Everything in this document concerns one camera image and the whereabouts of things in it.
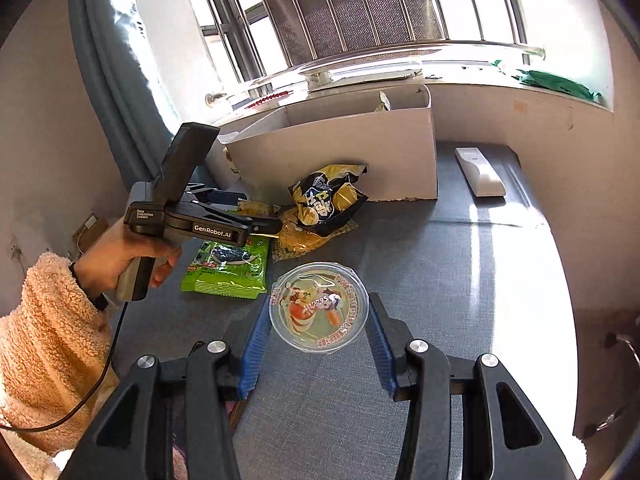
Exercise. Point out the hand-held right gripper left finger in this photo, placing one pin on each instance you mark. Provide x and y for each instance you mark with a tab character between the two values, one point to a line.
252	355

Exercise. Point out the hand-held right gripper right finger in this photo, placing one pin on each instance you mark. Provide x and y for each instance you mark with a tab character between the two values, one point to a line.
382	355

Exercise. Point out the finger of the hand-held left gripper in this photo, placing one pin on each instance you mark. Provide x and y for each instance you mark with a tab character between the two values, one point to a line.
220	194
265	225

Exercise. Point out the olive green snack packet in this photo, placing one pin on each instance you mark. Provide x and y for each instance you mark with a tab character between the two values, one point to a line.
255	207

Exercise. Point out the yellow snack packet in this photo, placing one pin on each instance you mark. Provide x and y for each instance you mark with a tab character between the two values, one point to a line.
295	242

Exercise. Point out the black yellow snack bag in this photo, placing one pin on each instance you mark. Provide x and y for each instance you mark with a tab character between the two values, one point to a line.
320	195

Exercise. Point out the green seaweed packet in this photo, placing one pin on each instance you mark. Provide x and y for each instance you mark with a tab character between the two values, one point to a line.
225	275

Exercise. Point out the clear jelly cup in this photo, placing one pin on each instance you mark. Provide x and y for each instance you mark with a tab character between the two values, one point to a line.
317	305

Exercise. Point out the white cardboard box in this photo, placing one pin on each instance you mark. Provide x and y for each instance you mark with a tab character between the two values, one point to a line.
350	155

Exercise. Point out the beige green snack bag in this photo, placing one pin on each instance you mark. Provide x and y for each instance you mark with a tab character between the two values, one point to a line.
382	102

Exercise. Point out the person's left hand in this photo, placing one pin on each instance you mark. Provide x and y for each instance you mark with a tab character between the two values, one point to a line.
107	265

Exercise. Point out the blue grey table mat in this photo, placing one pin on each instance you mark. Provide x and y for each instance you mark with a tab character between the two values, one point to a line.
450	285

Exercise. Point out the red beaded object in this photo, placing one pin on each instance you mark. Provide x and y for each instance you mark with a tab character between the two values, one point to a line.
267	100

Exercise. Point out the blue curtain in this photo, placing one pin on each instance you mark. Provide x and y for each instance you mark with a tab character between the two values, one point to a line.
115	85

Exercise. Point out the black wrist band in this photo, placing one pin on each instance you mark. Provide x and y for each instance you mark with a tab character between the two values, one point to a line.
97	299

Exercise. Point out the white remote control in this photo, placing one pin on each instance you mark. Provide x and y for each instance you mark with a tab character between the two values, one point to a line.
480	170

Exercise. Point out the metal window grille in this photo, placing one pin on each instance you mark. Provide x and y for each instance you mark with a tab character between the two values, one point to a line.
400	52

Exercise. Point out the grey hanging cloth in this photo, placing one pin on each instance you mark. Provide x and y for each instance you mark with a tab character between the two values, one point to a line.
350	10

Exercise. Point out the green cloth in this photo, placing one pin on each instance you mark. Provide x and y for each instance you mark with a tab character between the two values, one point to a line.
550	82

